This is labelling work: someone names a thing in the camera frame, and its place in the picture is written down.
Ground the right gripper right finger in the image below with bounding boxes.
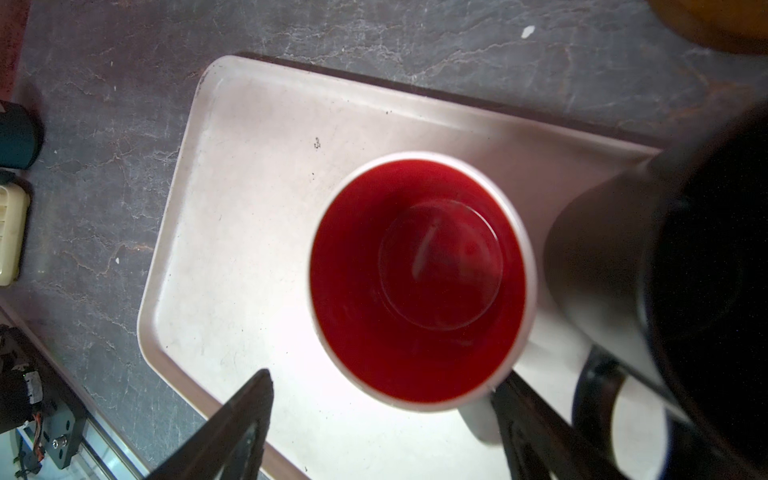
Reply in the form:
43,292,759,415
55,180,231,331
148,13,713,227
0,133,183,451
491,371,624,479

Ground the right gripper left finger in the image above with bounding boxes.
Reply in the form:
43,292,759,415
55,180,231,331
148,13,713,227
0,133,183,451
148,369,274,479

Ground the red inside white mug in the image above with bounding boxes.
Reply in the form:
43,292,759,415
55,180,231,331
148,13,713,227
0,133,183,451
308,151,538,445

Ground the black mug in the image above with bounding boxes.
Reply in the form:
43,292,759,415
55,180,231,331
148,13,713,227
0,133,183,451
543,103,767,479

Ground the brown cork round coaster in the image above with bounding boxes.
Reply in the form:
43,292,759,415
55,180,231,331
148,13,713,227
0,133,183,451
647,0,767,55

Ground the cream calculator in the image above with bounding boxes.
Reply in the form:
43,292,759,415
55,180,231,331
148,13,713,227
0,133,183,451
1,182,30,287

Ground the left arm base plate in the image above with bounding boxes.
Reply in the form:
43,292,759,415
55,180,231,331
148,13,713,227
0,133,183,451
1,325,87,479

